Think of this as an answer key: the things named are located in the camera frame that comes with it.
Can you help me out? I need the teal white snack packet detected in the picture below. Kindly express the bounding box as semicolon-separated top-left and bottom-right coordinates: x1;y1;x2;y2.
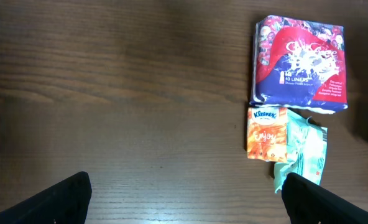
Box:
274;110;328;192

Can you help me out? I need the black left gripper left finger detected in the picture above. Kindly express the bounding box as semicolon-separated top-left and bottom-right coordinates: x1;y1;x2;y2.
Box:
0;171;92;224

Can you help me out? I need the orange juice carton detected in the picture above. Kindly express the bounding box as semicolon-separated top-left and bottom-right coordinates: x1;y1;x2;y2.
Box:
246;107;288;162

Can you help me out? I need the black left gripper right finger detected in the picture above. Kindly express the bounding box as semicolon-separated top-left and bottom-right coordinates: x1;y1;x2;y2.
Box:
282;172;368;224

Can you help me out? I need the purple pink tissue pack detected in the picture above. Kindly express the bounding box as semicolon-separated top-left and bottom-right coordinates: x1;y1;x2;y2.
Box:
250;15;348;114

